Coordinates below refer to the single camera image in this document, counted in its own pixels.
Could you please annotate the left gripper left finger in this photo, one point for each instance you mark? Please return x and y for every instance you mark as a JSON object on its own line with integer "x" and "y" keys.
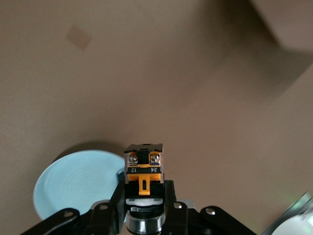
{"x": 102, "y": 218}

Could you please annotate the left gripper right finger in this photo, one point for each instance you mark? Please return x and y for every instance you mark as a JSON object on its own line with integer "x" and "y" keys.
{"x": 185, "y": 220}

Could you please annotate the orange black push-button switch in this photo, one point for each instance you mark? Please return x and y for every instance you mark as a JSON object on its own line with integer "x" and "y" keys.
{"x": 144, "y": 176}

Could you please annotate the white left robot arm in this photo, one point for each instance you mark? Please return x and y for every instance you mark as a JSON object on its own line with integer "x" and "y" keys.
{"x": 298, "y": 225}

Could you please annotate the light blue round plate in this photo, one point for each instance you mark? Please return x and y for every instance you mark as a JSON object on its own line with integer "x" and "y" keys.
{"x": 73, "y": 181}

